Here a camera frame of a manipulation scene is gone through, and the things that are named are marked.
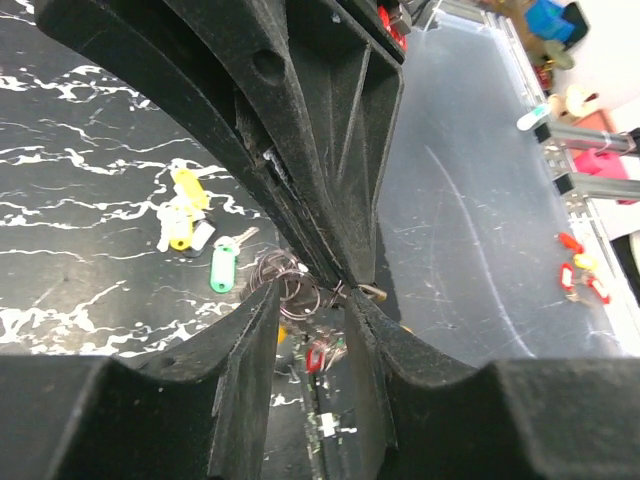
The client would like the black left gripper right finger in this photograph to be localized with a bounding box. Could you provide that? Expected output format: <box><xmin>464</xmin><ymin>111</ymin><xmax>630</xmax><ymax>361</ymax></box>
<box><xmin>345</xmin><ymin>292</ymin><xmax>639</xmax><ymax>479</ymax></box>

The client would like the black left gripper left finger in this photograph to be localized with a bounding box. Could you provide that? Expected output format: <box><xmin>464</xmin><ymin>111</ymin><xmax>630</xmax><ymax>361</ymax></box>
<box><xmin>1</xmin><ymin>284</ymin><xmax>280</xmax><ymax>479</ymax></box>

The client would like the large keyring with yellow handle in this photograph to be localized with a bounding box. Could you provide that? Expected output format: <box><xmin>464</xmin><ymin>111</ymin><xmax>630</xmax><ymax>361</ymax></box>
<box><xmin>248</xmin><ymin>249</ymin><xmax>347</xmax><ymax>322</ymax></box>

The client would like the small yellow key tag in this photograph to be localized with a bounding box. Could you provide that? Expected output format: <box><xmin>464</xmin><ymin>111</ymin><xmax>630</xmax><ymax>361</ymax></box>
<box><xmin>167</xmin><ymin>205</ymin><xmax>193</xmax><ymax>251</ymax></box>

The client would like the red tag key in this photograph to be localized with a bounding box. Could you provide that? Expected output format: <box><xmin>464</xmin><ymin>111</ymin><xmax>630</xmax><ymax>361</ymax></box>
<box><xmin>306</xmin><ymin>346</ymin><xmax>327</xmax><ymax>374</ymax></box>

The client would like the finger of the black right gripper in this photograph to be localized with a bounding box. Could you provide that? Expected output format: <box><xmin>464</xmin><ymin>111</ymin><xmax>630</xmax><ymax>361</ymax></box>
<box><xmin>35</xmin><ymin>1</ymin><xmax>340</xmax><ymax>287</ymax></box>
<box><xmin>279</xmin><ymin>1</ymin><xmax>404</xmax><ymax>287</ymax></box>

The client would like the green key tag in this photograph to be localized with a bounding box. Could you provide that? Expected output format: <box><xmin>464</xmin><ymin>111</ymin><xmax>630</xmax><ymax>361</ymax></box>
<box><xmin>209</xmin><ymin>226</ymin><xmax>260</xmax><ymax>294</ymax></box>

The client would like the black key tag with key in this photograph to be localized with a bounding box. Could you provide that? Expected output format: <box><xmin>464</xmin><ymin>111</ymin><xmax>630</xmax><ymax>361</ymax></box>
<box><xmin>358</xmin><ymin>284</ymin><xmax>388</xmax><ymax>303</ymax></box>

